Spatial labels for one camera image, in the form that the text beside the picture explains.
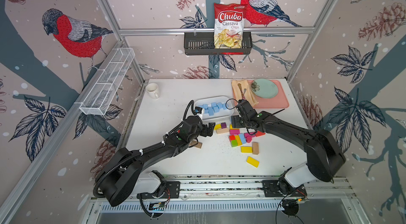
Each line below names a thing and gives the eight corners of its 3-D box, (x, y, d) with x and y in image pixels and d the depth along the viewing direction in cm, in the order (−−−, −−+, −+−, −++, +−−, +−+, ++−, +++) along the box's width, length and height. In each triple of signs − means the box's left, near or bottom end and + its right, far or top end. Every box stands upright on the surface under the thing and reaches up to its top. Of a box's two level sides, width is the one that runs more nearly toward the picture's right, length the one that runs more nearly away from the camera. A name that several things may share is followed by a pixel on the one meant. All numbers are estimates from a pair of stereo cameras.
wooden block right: (252, 154, 86) (253, 152, 85) (252, 142, 91) (253, 141, 89) (258, 155, 86) (258, 153, 84) (257, 143, 90) (258, 142, 89)
